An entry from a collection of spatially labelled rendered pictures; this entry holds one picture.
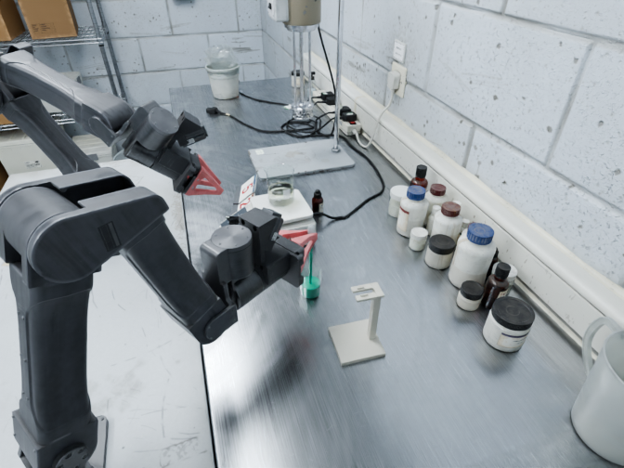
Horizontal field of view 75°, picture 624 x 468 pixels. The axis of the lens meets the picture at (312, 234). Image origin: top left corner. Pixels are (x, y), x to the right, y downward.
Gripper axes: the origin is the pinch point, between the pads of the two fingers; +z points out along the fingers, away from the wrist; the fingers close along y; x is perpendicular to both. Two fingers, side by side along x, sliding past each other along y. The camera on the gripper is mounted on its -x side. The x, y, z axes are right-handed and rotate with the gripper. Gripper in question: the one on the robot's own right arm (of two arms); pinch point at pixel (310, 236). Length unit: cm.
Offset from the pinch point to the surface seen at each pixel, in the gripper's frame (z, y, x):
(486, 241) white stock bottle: 22.2, -24.4, 2.0
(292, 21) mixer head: 38, 39, -26
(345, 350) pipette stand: -7.2, -14.1, 13.6
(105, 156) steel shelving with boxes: 58, 221, 74
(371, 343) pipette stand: -3.0, -16.7, 13.5
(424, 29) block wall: 63, 14, -25
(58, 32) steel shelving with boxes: 57, 229, 1
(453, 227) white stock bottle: 29.1, -15.9, 6.4
